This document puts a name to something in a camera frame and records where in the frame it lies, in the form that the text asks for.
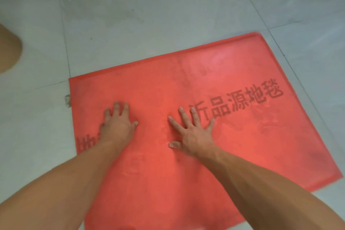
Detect person's right hand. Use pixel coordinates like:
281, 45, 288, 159
168, 106, 217, 158

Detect person's left hand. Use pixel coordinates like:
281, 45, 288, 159
99, 101, 139, 150

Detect person's left forearm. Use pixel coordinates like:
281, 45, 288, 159
0, 139, 129, 230

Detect person's right forearm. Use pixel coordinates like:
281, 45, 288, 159
195, 145, 345, 230

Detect red floor mat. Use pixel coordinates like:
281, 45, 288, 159
68, 32, 343, 230

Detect brown rounded object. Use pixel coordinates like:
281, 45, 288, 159
0, 23, 23, 74

